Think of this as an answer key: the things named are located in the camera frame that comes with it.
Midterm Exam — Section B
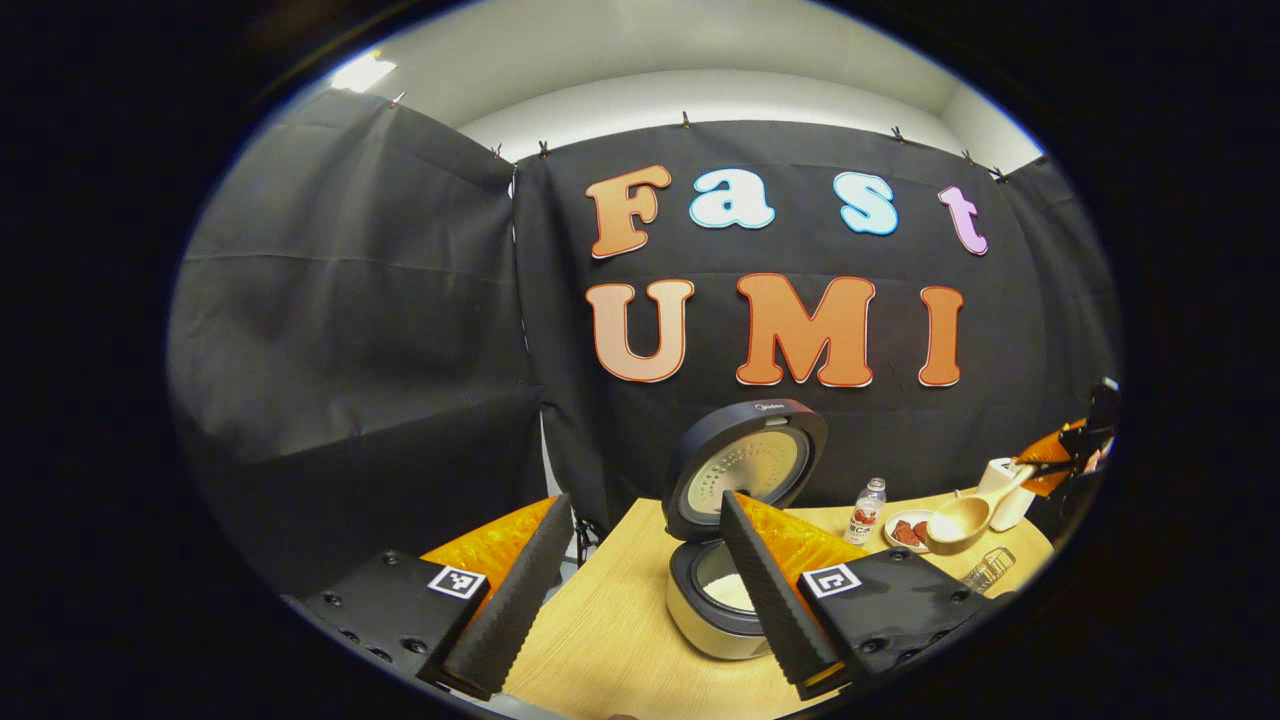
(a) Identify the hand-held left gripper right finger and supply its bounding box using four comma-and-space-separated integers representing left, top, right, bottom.
718, 490, 1001, 701

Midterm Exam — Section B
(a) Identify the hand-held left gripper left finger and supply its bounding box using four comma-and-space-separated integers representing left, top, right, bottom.
285, 493, 574, 701

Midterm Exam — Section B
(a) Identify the white rice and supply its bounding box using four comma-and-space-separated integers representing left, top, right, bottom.
703, 573, 756, 613

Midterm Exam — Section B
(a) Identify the wooden spoon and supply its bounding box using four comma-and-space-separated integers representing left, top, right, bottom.
925, 465, 1038, 556

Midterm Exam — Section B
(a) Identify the wire chopstick holder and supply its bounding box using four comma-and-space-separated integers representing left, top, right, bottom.
960, 546, 1017, 593

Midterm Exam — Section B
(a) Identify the dark grey rice cooker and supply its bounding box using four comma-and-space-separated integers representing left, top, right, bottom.
662, 398, 829, 661

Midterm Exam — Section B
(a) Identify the white toaster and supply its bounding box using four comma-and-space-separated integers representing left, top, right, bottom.
978, 457, 1036, 532

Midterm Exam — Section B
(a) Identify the small clear drink bottle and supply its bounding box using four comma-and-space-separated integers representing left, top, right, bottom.
845, 477, 887, 546

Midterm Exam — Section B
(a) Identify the white plate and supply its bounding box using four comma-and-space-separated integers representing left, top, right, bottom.
884, 509, 941, 554

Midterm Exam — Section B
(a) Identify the black backdrop cloth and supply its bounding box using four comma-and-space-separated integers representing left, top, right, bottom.
168, 90, 1121, 601

